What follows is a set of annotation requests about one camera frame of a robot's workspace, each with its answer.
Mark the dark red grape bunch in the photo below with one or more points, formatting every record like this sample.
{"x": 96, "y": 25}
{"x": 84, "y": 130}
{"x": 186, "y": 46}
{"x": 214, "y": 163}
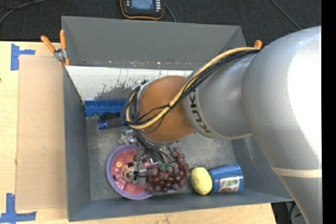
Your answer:
{"x": 173, "y": 178}

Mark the small silver metal thing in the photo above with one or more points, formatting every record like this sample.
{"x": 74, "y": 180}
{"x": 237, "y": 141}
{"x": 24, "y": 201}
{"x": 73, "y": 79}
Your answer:
{"x": 126, "y": 136}

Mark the grey metal bin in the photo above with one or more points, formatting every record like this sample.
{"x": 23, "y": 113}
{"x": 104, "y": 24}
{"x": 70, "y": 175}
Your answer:
{"x": 136, "y": 42}

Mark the blue plastic cup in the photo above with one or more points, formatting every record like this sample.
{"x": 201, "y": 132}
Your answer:
{"x": 223, "y": 174}

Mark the purple plate with pink print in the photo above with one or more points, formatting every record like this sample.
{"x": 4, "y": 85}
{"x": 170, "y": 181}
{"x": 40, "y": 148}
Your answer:
{"x": 118, "y": 165}

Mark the blue and black toy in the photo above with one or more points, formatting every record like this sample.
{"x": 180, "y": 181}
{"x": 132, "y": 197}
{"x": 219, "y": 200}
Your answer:
{"x": 106, "y": 122}

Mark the blue ribbed plastic block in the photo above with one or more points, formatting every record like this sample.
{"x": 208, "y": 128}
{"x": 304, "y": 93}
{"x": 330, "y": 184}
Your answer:
{"x": 105, "y": 106}

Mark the yellow lemon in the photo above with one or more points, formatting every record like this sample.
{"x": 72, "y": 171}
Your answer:
{"x": 200, "y": 181}

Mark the brown cardboard board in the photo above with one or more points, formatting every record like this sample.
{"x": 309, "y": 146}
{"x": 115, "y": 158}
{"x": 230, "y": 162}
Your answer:
{"x": 39, "y": 133}

